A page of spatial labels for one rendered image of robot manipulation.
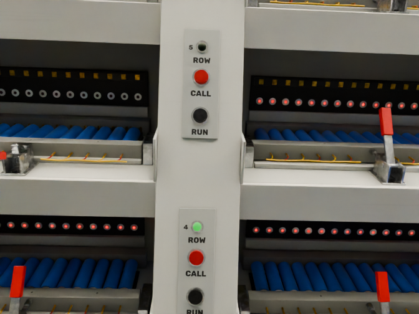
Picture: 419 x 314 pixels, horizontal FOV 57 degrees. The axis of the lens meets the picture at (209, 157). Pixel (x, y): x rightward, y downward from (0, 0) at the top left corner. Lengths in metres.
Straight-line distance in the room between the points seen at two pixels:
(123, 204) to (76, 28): 0.21
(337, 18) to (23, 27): 0.36
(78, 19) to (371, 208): 0.40
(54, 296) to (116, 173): 0.18
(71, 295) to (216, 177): 0.24
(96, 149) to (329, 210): 0.29
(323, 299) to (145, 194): 0.27
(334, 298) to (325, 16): 0.35
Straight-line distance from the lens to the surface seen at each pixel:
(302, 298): 0.55
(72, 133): 0.56
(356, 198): 0.48
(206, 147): 0.43
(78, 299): 0.54
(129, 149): 0.48
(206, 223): 0.44
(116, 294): 0.54
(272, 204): 0.45
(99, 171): 0.47
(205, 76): 0.44
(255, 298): 0.53
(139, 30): 0.47
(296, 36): 0.48
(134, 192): 0.44
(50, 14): 0.49
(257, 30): 0.47
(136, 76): 0.60
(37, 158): 0.51
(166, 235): 0.44
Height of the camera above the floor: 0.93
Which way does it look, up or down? 1 degrees up
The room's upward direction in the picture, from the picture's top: 2 degrees clockwise
